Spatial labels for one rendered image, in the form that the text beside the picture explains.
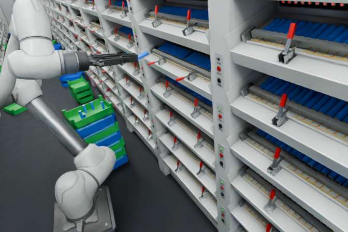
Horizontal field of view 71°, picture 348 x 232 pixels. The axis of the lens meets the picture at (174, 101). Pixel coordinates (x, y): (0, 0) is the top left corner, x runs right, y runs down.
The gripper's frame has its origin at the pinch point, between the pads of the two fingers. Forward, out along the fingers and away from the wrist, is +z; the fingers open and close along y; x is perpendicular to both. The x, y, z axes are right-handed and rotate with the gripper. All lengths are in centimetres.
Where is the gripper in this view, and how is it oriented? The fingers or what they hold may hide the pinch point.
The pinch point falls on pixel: (128, 57)
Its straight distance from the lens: 103.2
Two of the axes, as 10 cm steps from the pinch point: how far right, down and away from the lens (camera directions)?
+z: 8.6, -1.6, 4.9
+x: -0.6, 9.2, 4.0
